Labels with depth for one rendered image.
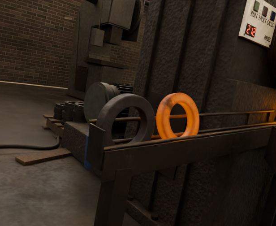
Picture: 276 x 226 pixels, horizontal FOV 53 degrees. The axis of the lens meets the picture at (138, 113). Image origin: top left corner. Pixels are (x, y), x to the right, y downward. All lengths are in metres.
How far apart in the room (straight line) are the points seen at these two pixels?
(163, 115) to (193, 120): 0.15
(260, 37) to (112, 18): 4.27
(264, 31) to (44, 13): 6.09
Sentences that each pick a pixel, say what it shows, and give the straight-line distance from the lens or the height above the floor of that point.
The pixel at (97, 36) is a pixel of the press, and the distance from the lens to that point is 5.30.
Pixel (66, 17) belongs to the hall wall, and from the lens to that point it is 7.32.
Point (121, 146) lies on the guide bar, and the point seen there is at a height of 0.63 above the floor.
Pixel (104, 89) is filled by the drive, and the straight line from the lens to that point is 2.18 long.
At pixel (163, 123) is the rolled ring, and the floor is 0.68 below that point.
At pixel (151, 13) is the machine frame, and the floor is 1.17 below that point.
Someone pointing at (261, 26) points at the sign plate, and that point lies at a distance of 1.44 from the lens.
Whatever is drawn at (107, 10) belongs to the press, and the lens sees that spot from 5.49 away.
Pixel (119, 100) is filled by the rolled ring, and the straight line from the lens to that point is 0.72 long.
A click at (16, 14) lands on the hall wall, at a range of 6.92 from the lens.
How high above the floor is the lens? 0.84
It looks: 9 degrees down
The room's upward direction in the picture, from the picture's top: 11 degrees clockwise
